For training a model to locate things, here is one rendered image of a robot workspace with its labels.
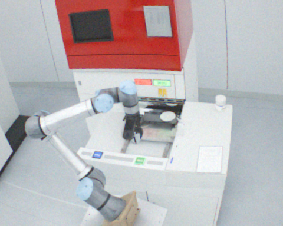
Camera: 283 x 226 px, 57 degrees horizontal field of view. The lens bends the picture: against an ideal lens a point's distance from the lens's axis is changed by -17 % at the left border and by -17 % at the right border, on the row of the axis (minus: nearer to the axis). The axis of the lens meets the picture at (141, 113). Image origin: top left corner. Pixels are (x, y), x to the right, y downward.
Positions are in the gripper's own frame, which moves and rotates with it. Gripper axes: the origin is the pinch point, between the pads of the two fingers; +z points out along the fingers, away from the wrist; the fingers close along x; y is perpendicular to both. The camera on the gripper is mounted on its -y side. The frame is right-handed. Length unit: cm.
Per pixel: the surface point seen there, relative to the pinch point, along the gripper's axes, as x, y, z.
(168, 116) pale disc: -5, 48, 21
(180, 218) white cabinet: -23, -4, 68
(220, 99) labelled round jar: -41, 51, 5
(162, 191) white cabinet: -12.5, -4.0, 35.6
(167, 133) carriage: -7.4, 34.2, 22.7
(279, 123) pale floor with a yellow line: -116, 160, 111
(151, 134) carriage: 2.1, 31.8, 22.7
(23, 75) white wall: 269, 207, 89
